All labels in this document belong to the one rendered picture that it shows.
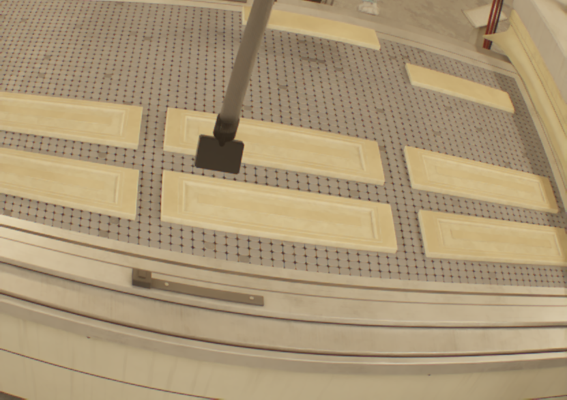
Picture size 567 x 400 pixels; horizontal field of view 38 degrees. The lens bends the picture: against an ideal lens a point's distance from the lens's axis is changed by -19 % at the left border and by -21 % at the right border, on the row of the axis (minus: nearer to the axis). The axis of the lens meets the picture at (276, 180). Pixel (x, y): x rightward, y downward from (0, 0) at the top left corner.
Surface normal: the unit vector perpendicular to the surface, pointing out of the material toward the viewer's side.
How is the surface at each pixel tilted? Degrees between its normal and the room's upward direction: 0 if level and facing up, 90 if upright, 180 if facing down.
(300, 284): 0
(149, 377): 90
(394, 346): 0
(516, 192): 11
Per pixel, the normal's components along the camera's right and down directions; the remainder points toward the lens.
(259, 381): 0.05, 0.64
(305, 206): 0.22, -0.86
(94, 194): 0.24, -0.62
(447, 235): 0.04, -0.77
